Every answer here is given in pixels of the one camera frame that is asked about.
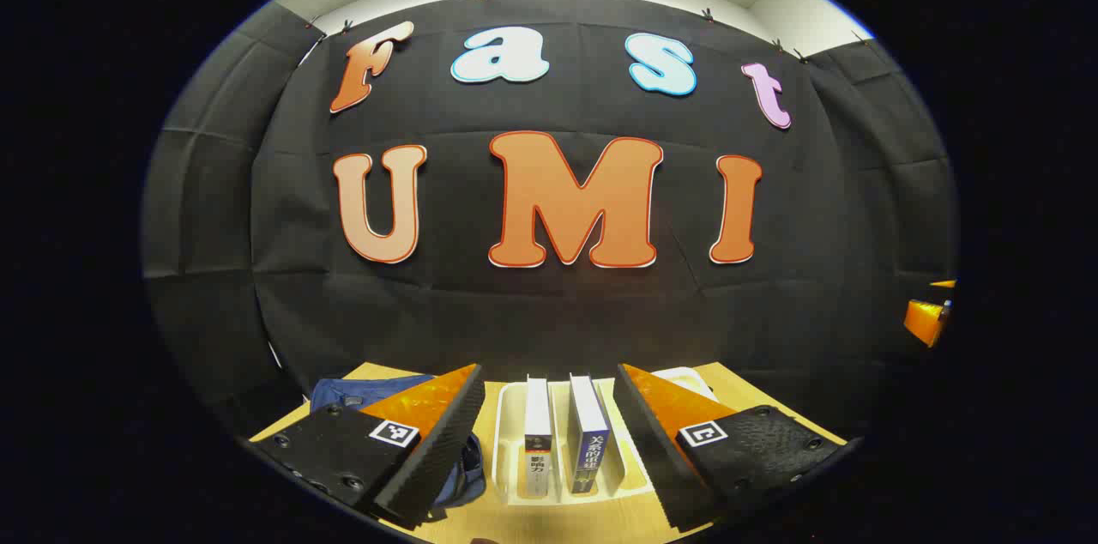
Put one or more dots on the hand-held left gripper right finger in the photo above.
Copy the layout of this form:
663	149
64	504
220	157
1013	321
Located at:
660	458

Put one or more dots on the white spine book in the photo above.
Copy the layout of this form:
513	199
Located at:
539	424

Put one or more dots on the blue spine book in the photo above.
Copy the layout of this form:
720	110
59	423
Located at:
588	432

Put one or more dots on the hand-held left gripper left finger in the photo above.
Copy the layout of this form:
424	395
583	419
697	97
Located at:
429	458

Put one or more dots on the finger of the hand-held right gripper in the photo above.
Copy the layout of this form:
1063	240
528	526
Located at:
925	321

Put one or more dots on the blue schoolbag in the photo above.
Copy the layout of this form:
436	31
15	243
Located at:
343	394

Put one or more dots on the white bookshelf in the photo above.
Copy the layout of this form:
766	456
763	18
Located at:
508	441

